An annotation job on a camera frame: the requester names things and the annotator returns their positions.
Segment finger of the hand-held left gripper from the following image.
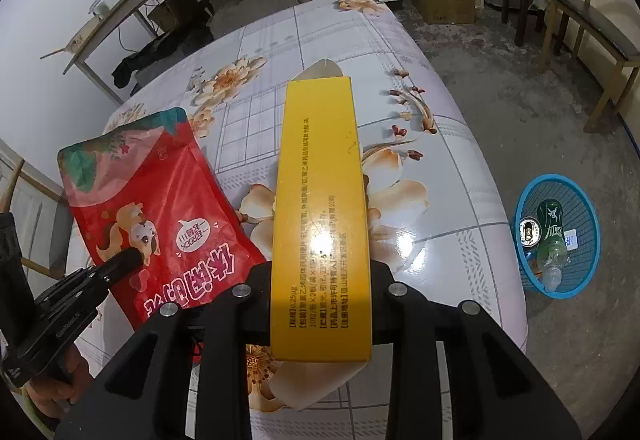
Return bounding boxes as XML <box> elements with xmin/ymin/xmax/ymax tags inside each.
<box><xmin>75</xmin><ymin>247</ymin><xmax>144</xmax><ymax>295</ymax></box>

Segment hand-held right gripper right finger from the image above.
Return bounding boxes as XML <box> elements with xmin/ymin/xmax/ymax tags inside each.
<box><xmin>370</xmin><ymin>261</ymin><xmax>583</xmax><ymax>440</ymax></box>

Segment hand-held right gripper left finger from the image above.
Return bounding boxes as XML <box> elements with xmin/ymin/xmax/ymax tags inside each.
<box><xmin>54</xmin><ymin>261</ymin><xmax>273</xmax><ymax>440</ymax></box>

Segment red snack pouch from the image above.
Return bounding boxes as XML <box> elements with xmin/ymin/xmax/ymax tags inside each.
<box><xmin>56</xmin><ymin>108</ymin><xmax>268</xmax><ymax>323</ymax></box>

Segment yellow white medicine box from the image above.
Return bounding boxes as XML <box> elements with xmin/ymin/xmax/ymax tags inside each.
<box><xmin>270</xmin><ymin>59</ymin><xmax>376</xmax><ymax>413</ymax></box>

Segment red drink can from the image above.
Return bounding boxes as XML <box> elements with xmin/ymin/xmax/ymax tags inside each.
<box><xmin>520</xmin><ymin>217</ymin><xmax>544</xmax><ymax>246</ymax></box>

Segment green label plastic bottle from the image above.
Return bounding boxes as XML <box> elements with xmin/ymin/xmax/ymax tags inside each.
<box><xmin>535</xmin><ymin>199</ymin><xmax>569</xmax><ymax>292</ymax></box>

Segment blue plastic basket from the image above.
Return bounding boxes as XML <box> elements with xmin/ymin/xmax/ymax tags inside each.
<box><xmin>515</xmin><ymin>174</ymin><xmax>600</xmax><ymax>297</ymax></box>

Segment person's left hand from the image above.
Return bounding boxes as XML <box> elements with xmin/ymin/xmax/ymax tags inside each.
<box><xmin>22</xmin><ymin>345</ymin><xmax>96</xmax><ymax>427</ymax></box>

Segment floral tablecloth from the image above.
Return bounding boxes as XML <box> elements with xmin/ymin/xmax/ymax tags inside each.
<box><xmin>65</xmin><ymin>0</ymin><xmax>529</xmax><ymax>421</ymax></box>

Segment black clothes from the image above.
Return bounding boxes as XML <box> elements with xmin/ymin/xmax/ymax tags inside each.
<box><xmin>111</xmin><ymin>33</ymin><xmax>216</xmax><ymax>89</ymax></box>

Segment white pillow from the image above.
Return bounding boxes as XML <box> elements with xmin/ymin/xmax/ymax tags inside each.
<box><xmin>210</xmin><ymin>0</ymin><xmax>314</xmax><ymax>39</ymax></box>

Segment wooden chair dark seat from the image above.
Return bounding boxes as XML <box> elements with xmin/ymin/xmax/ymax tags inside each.
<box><xmin>537</xmin><ymin>0</ymin><xmax>640</xmax><ymax>134</ymax></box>

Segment blue cable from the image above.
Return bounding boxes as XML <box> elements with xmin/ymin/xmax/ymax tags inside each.
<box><xmin>621</xmin><ymin>114</ymin><xmax>640</xmax><ymax>147</ymax></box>

